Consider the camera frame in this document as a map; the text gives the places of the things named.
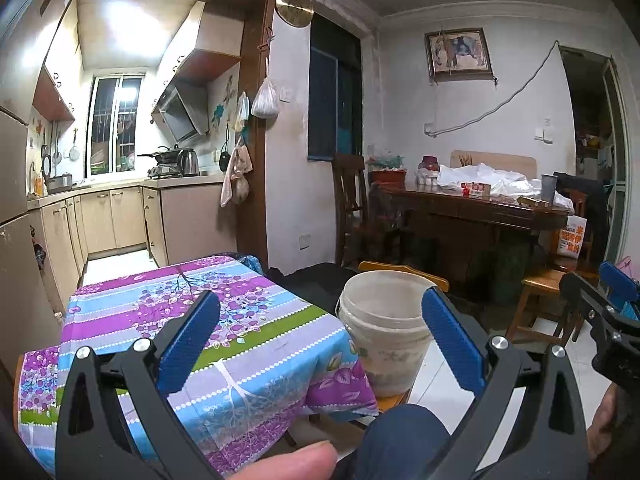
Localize wooden board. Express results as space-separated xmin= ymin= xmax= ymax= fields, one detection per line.
xmin=450 ymin=149 xmax=537 ymax=181

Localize person's right hand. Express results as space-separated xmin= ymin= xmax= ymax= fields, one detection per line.
xmin=585 ymin=385 xmax=640 ymax=467

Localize dark wooden dining table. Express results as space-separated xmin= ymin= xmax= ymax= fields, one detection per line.
xmin=372 ymin=182 xmax=571 ymax=292

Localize light wooden chair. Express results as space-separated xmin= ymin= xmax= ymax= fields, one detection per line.
xmin=505 ymin=260 xmax=601 ymax=347

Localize framed wall picture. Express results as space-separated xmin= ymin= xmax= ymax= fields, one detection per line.
xmin=424 ymin=28 xmax=496 ymax=81

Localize green door frame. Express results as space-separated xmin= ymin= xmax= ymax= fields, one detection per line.
xmin=559 ymin=45 xmax=632 ymax=281

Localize steel range hood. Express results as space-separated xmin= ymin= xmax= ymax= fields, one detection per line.
xmin=151 ymin=82 xmax=211 ymax=144

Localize small upper kitchen cabinet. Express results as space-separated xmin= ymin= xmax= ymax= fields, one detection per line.
xmin=32 ymin=0 xmax=84 ymax=122

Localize large upper kitchen cabinet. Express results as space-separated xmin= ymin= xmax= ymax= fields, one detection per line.
xmin=160 ymin=2 xmax=244 ymax=86

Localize white plastic bags pile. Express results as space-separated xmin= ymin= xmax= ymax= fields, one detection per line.
xmin=437 ymin=162 xmax=576 ymax=212

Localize dark room window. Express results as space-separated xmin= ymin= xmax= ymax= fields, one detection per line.
xmin=307 ymin=12 xmax=364 ymax=164

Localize ceiling light panel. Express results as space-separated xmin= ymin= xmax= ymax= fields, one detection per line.
xmin=96 ymin=1 xmax=172 ymax=47

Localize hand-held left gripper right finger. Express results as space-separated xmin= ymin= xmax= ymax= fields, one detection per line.
xmin=421 ymin=287 xmax=590 ymax=480

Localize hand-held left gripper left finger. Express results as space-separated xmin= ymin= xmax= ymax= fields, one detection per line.
xmin=55 ymin=290 xmax=223 ymax=480

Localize floral striped tablecloth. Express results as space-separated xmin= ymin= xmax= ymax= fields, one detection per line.
xmin=15 ymin=256 xmax=379 ymax=479

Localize beige refrigerator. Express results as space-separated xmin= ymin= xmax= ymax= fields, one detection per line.
xmin=0 ymin=100 xmax=67 ymax=376

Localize person's left hand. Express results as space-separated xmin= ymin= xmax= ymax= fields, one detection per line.
xmin=234 ymin=441 xmax=339 ymax=480

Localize white wall cable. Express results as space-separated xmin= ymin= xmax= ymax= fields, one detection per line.
xmin=425 ymin=40 xmax=562 ymax=137

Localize white plastic bucket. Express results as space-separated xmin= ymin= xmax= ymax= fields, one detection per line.
xmin=336 ymin=270 xmax=441 ymax=397

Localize red lidded jar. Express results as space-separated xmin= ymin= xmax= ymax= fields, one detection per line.
xmin=419 ymin=155 xmax=441 ymax=184

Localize flower wall sticker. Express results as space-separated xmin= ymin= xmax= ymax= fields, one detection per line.
xmin=210 ymin=75 xmax=236 ymax=129

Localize dark wooden chair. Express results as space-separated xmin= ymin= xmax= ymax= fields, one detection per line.
xmin=331 ymin=153 xmax=372 ymax=267

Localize kitchen window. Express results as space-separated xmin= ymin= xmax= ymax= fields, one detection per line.
xmin=86 ymin=74 xmax=146 ymax=179

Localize black wok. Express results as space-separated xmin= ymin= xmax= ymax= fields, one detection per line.
xmin=137 ymin=146 xmax=181 ymax=164

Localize gold wall clock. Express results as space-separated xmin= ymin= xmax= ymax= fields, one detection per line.
xmin=275 ymin=0 xmax=314 ymax=28

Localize hanging face masks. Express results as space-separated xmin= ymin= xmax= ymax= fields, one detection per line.
xmin=234 ymin=92 xmax=250 ymax=131

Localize orange white paper bag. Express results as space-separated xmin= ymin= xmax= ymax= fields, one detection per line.
xmin=556 ymin=214 xmax=589 ymax=259

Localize person's blue trouser leg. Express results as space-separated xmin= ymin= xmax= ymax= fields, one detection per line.
xmin=344 ymin=404 xmax=452 ymax=480

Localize gas stove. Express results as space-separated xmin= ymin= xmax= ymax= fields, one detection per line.
xmin=146 ymin=162 xmax=201 ymax=180

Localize hanging white plastic bag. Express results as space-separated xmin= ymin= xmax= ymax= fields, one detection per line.
xmin=250 ymin=77 xmax=279 ymax=120

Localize beige lower kitchen cabinets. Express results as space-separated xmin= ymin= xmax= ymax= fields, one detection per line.
xmin=27 ymin=182 xmax=239 ymax=292

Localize black jacket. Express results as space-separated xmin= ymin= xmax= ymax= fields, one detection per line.
xmin=265 ymin=261 xmax=362 ymax=332

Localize black coat on chair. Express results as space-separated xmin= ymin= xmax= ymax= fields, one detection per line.
xmin=552 ymin=172 xmax=609 ymax=262

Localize steel kettle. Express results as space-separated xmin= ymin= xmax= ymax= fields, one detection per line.
xmin=177 ymin=147 xmax=200 ymax=176

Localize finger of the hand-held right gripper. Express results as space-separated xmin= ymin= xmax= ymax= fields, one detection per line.
xmin=559 ymin=272 xmax=640 ymax=356
xmin=600 ymin=261 xmax=640 ymax=320

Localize red pot with plastic flowers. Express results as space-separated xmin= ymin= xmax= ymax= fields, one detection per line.
xmin=367 ymin=152 xmax=409 ymax=186

